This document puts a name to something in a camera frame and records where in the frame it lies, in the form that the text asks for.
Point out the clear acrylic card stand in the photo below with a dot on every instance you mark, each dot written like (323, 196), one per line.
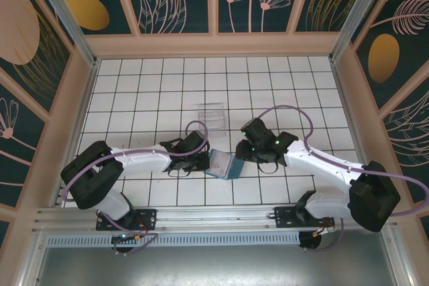
(211, 118)

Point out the grey metal sheet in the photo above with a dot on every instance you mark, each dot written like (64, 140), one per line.
(214, 266)

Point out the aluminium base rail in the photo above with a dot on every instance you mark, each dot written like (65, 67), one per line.
(214, 219)

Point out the wall panel with pink leaves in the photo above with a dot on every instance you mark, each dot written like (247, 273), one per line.
(409, 138)

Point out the aluminium corner post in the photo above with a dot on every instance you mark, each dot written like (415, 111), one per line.
(67, 21)
(352, 14)

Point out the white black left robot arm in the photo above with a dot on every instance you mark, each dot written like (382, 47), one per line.
(140, 160)

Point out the teal card holder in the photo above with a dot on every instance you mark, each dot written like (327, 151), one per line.
(236, 168)

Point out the wall panel with single flower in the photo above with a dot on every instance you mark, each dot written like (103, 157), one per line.
(16, 152)

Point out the wall panel with big beige disc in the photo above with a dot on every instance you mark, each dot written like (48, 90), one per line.
(33, 48)

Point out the wall panel gold oval feathers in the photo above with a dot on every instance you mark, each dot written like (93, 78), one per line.
(385, 61)

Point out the aluminium side rail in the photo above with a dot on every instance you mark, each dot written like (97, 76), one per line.
(75, 135)

